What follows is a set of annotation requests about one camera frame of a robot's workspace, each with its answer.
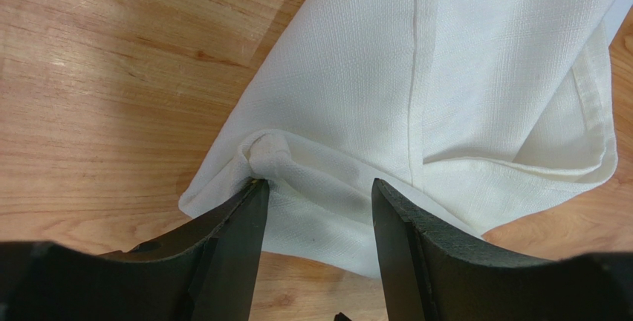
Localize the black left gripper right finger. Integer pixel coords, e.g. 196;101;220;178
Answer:
371;179;632;320

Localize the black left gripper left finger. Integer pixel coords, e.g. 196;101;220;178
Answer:
1;180;270;320

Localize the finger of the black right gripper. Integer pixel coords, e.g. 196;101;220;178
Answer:
334;313;351;321

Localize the white cloth napkin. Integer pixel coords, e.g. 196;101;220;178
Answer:
179;0;617;277

